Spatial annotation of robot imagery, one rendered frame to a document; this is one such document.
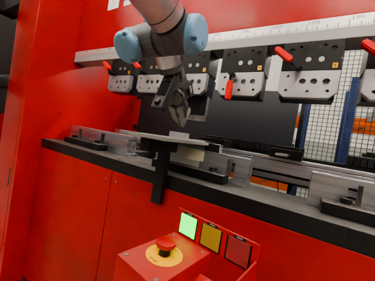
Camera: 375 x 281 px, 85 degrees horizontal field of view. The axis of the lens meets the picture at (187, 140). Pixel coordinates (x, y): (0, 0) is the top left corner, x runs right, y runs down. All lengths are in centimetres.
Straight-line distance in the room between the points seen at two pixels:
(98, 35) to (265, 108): 101
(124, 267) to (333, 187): 55
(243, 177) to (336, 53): 44
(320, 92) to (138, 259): 61
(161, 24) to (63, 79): 105
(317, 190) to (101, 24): 125
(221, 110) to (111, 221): 88
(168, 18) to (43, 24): 106
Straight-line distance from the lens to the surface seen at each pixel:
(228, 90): 69
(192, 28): 44
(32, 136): 136
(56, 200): 124
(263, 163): 96
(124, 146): 101
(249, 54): 76
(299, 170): 94
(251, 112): 126
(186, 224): 51
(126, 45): 53
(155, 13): 42
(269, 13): 81
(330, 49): 73
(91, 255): 106
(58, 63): 142
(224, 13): 87
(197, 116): 81
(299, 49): 73
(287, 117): 123
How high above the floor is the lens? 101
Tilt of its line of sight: 1 degrees down
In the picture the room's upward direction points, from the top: 9 degrees clockwise
